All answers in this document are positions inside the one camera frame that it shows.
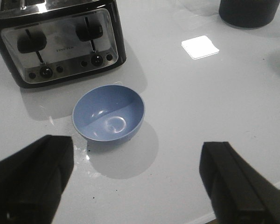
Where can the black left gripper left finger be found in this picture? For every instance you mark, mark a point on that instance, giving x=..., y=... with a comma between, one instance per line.
x=33, y=179

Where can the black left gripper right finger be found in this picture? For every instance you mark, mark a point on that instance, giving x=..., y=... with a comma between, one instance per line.
x=238, y=193

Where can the blue bowl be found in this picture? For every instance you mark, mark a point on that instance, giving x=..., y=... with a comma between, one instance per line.
x=109, y=114

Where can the black chrome four-slot toaster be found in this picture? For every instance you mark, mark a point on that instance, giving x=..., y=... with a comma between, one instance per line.
x=45, y=42

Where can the dark blue saucepan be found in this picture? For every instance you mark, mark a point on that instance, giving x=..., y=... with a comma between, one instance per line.
x=248, y=13

